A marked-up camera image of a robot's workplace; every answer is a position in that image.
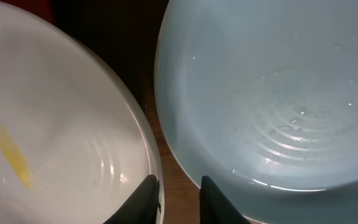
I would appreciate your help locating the red plastic tray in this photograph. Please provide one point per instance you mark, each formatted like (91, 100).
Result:
(40, 8)

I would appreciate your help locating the light blue plate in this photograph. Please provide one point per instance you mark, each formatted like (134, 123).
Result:
(262, 96)

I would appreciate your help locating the white plate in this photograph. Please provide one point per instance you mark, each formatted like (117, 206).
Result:
(74, 143)

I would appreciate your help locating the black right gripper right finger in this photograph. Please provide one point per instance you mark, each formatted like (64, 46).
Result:
(215, 207)

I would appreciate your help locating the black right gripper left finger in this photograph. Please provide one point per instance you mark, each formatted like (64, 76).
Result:
(142, 206)

